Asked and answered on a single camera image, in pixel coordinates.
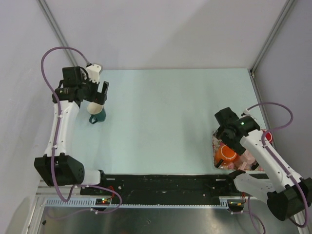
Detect grey cable duct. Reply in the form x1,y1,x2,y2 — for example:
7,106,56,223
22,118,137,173
45,197,229,209

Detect aluminium frame post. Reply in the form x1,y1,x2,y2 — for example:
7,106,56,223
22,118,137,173
36,0,78,66
249,0,297,78

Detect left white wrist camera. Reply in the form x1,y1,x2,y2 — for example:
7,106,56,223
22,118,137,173
86,64,103,84

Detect pink mug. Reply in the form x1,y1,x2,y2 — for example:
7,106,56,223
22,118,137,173
236,150,255,170

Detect dark green mug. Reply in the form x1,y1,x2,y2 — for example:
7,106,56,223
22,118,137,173
87,102,106,124

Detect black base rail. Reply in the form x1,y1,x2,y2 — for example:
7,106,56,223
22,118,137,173
80,173,254,205

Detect orange mug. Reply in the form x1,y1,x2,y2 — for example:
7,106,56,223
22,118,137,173
214,145,238,168

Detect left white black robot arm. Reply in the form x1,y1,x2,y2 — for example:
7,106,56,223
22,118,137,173
34,64,109,195

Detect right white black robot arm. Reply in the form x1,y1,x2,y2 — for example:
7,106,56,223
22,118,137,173
215,107,312,221

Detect right aluminium frame post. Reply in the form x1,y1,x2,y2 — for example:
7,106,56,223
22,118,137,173
249,0,297,78

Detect red round object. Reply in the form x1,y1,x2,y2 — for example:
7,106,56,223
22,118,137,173
265,132,273,143

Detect left aluminium frame post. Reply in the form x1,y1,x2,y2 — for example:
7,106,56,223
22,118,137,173
36,0,78,66

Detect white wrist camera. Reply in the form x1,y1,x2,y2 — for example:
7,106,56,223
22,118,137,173
86,64,103,84
241,109,256,121

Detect floral tray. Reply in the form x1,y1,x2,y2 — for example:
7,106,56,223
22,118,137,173
212,135,264,172

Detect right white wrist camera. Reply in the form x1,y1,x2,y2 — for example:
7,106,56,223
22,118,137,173
241,109,256,121

